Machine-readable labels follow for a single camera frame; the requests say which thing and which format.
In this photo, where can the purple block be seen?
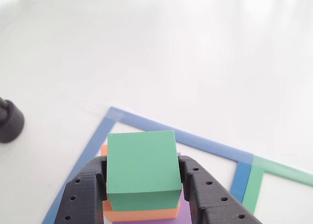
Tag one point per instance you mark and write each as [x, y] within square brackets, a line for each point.
[183, 215]

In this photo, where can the orange block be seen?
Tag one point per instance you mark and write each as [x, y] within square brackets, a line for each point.
[141, 215]

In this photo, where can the green cube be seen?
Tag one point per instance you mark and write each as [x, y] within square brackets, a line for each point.
[141, 160]

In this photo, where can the green square frame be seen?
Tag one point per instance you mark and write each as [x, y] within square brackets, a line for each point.
[254, 185]

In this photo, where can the blue square frame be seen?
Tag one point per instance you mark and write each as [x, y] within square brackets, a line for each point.
[90, 145]

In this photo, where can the black camera tripod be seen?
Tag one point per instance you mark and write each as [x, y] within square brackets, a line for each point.
[11, 123]

